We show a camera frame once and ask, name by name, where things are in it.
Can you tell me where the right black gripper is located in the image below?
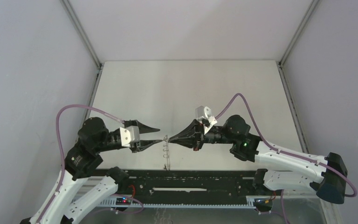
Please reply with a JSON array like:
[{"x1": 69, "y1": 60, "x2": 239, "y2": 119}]
[{"x1": 169, "y1": 119, "x2": 236, "y2": 151}]

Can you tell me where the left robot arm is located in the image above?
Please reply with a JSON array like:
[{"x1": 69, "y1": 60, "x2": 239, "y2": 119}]
[{"x1": 21, "y1": 117, "x2": 160, "y2": 224}]

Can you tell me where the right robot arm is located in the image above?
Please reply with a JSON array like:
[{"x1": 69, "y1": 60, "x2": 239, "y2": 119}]
[{"x1": 169, "y1": 115, "x2": 348, "y2": 204}]

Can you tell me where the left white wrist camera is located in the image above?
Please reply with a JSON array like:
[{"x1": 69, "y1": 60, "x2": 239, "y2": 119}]
[{"x1": 119, "y1": 127, "x2": 131, "y2": 148}]

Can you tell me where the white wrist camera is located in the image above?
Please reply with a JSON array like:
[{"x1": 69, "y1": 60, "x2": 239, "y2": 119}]
[
  {"x1": 195, "y1": 106, "x2": 218, "y2": 134},
  {"x1": 119, "y1": 127, "x2": 131, "y2": 148}
]

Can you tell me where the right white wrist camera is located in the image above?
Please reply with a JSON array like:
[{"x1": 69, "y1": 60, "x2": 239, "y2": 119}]
[{"x1": 195, "y1": 106, "x2": 218, "y2": 134}]

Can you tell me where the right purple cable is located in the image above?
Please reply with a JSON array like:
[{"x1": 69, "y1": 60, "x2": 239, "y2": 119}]
[{"x1": 214, "y1": 93, "x2": 358, "y2": 224}]

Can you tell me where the purple cable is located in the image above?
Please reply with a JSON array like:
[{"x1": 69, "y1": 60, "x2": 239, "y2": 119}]
[
  {"x1": 35, "y1": 105, "x2": 144, "y2": 224},
  {"x1": 214, "y1": 93, "x2": 358, "y2": 224}
]

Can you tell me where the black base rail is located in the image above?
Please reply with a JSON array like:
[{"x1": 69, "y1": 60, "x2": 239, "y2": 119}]
[{"x1": 83, "y1": 168, "x2": 283, "y2": 206}]

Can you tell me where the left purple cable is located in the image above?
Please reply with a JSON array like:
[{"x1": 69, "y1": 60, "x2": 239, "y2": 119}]
[{"x1": 35, "y1": 105, "x2": 144, "y2": 224}]

